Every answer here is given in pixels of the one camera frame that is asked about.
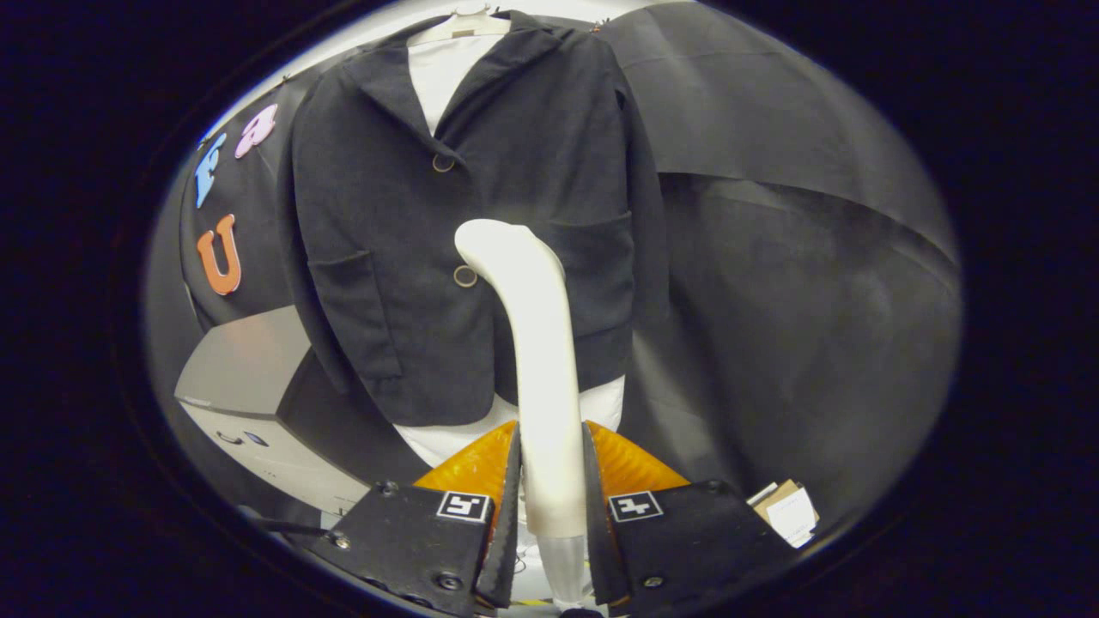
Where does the white garment steamer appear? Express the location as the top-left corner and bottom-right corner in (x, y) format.
(453, 219), (593, 606)

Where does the black button jacket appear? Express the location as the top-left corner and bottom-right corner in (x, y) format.
(276, 10), (671, 427)

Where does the white mannequin torso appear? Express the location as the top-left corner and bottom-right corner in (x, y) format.
(395, 9), (626, 469)

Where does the black backdrop cloth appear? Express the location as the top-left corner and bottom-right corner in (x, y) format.
(142, 0), (964, 533)

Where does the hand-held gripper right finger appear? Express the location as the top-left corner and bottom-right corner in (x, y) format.
(584, 419), (795, 618)

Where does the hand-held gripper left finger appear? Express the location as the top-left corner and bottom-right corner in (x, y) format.
(309, 419), (521, 618)

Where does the small cardboard box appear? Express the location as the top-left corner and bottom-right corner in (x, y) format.
(745, 479), (821, 550)

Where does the grey drawer cabinet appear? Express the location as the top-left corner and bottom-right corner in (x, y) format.
(174, 305), (430, 516)

